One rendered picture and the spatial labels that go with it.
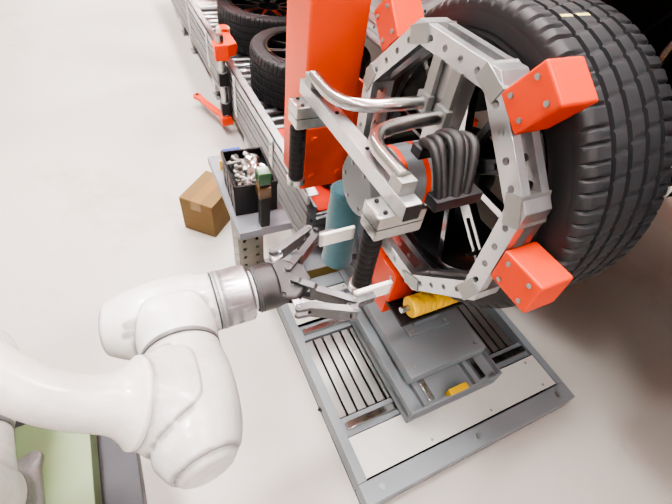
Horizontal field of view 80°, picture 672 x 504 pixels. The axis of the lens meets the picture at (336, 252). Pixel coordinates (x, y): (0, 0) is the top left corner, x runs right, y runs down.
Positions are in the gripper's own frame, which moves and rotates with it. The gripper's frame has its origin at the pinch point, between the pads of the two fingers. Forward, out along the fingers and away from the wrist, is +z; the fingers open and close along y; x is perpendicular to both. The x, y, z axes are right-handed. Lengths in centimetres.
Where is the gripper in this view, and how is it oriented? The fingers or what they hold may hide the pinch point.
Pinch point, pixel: (365, 259)
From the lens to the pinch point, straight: 70.8
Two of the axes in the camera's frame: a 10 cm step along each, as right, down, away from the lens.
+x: 1.1, -6.8, -7.2
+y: 4.2, 6.9, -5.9
